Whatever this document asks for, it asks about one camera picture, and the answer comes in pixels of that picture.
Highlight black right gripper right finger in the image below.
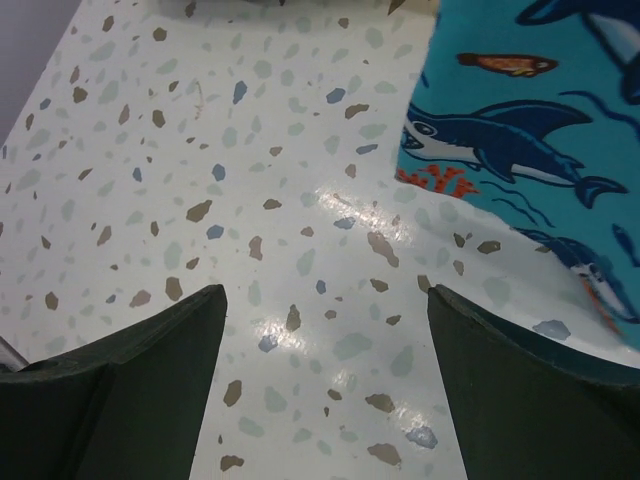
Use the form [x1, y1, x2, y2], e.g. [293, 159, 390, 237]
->
[427, 285, 639, 479]

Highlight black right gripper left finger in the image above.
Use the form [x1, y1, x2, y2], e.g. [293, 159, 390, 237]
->
[1, 285, 227, 479]

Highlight blue shark print shorts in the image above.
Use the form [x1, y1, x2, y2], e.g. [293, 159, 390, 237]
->
[396, 0, 639, 346]

